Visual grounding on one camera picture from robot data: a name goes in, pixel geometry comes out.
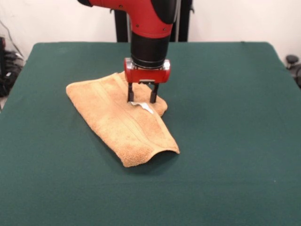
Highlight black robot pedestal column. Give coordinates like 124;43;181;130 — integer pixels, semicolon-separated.
114;0;196;43

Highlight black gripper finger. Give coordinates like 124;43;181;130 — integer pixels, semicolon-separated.
127;81;135;103
150;83;159;104

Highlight tan terry towel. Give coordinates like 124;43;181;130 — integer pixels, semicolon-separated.
65;70;181;168

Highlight dark green table cloth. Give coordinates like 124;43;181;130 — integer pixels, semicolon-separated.
0;41;301;226

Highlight dark pedestal leg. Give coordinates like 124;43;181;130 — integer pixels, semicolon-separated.
285;54;301;89
0;36;25;97

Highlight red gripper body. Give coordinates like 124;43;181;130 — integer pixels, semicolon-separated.
124;57;172;85

